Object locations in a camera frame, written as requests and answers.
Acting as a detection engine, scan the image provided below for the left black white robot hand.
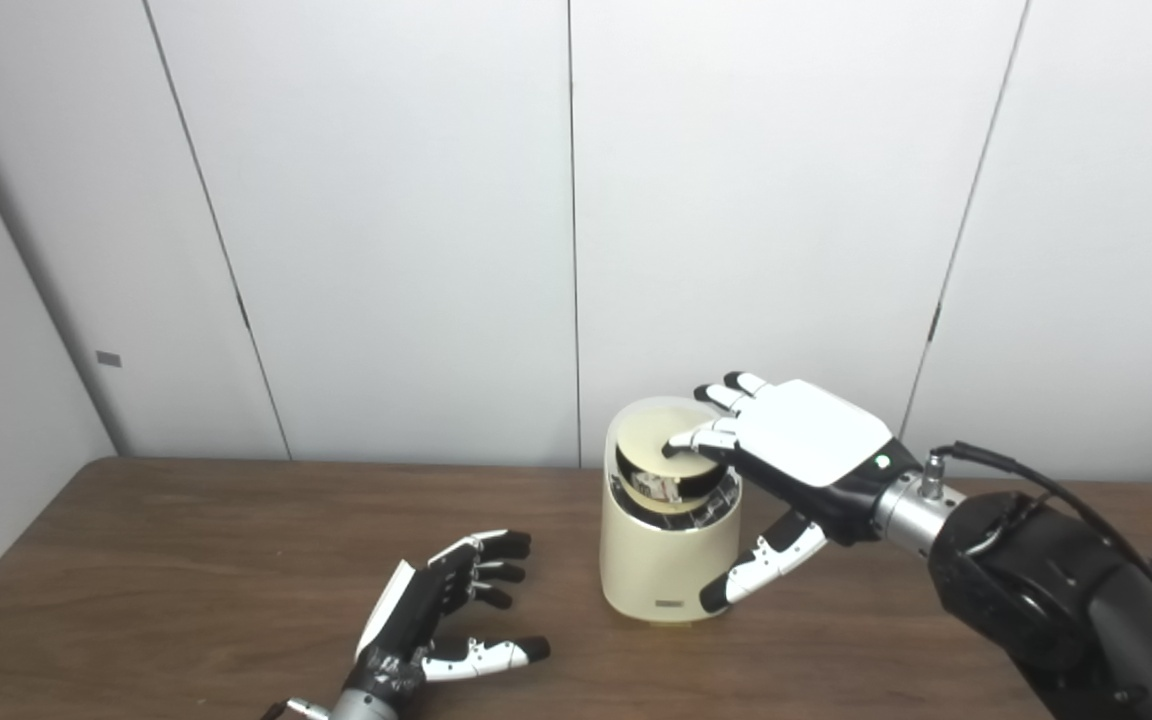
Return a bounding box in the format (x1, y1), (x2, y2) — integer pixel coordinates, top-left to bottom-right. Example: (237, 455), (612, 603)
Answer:
(341, 529), (552, 701)

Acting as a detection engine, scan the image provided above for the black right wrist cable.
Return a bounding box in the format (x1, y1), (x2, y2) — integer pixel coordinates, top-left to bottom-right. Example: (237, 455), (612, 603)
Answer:
(921, 441), (1152, 581)

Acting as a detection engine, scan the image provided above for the cream-colored lidded bin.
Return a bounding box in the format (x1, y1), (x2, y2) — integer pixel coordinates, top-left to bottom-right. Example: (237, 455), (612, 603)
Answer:
(599, 396), (745, 626)

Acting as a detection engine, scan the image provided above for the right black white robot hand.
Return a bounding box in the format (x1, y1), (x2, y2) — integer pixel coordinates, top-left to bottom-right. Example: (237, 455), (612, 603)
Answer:
(661, 371), (922, 615)

